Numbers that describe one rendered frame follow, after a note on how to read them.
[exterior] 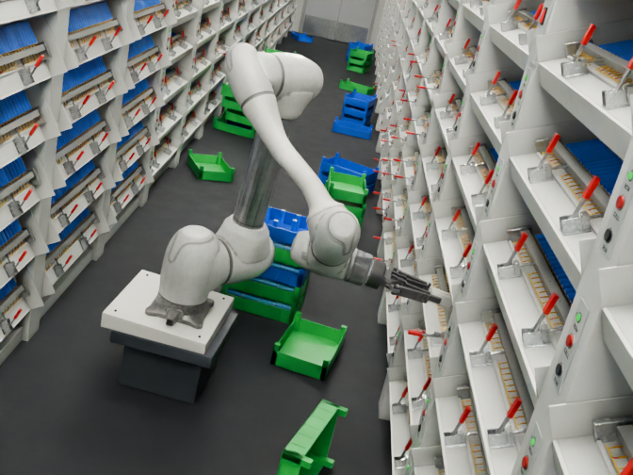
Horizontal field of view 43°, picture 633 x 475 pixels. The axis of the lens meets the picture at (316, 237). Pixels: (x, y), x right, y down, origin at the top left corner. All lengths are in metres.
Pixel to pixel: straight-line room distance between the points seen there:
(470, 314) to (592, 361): 0.75
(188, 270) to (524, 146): 1.16
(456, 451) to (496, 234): 0.45
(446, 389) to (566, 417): 0.80
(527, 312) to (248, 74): 1.14
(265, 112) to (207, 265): 0.52
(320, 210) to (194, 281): 0.64
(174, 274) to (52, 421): 0.54
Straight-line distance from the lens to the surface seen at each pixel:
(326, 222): 1.90
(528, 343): 1.31
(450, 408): 1.83
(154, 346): 2.50
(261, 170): 2.46
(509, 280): 1.54
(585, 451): 1.08
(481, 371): 1.60
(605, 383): 1.08
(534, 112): 1.66
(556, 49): 1.64
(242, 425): 2.54
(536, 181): 1.49
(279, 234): 3.03
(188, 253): 2.43
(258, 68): 2.27
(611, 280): 1.01
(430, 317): 2.23
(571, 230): 1.25
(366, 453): 2.56
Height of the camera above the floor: 1.44
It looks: 21 degrees down
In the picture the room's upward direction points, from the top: 13 degrees clockwise
